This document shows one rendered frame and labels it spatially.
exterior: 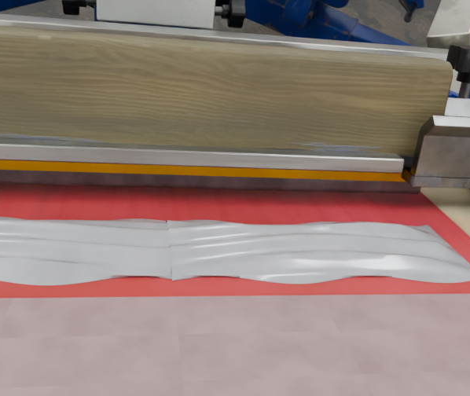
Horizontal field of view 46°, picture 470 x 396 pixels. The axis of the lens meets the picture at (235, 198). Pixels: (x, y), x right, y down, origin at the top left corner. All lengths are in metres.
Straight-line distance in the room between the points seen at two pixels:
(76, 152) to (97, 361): 0.16
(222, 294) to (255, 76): 0.15
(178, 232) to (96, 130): 0.09
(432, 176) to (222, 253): 0.17
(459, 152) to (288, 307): 0.19
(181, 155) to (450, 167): 0.19
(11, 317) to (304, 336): 0.13
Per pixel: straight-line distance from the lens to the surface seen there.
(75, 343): 0.25
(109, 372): 0.23
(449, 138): 0.41
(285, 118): 0.37
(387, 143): 0.40
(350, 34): 1.07
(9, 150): 0.36
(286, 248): 0.32
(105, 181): 0.39
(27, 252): 0.31
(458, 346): 0.28
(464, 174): 0.42
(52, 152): 0.36
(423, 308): 0.30
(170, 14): 0.63
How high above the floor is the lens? 1.53
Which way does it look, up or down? 54 degrees down
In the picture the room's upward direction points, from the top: 16 degrees clockwise
